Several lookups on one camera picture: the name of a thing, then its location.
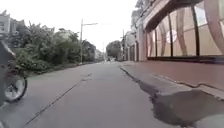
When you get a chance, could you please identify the distant tree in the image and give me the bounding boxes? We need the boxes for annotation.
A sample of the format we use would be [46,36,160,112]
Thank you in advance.
[105,39,124,61]

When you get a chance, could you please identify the green bushes and trees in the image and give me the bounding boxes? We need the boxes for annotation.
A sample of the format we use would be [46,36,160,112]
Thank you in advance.
[9,21,98,75]

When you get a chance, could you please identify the white building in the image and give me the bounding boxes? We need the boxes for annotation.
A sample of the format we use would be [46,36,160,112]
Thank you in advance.
[0,9,26,44]

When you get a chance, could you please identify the utility pole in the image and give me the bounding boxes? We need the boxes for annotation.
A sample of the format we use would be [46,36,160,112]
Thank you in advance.
[121,29,126,62]

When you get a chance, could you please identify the grey asphalt road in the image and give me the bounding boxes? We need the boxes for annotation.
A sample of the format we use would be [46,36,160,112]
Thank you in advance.
[0,61,224,128]

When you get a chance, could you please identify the reddish paved sidewalk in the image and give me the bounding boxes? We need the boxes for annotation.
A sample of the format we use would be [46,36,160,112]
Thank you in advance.
[120,59,224,101]

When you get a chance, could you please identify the street lamp pole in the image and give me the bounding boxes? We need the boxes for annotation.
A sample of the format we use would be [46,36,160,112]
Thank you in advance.
[79,18,99,65]

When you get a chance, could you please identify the vehicle with wheel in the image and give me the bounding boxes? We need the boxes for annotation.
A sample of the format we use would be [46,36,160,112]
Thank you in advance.
[0,40,29,107]

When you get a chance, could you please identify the building with glass front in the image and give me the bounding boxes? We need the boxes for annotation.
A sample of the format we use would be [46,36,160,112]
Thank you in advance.
[130,0,224,64]

